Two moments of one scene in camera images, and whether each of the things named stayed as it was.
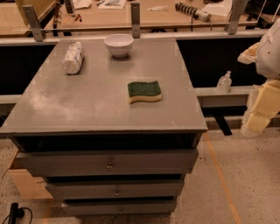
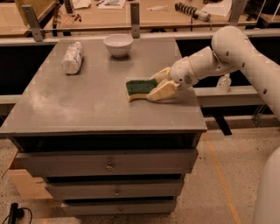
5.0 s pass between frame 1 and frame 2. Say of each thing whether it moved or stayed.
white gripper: moved
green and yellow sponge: stayed
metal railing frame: stayed
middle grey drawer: stayed
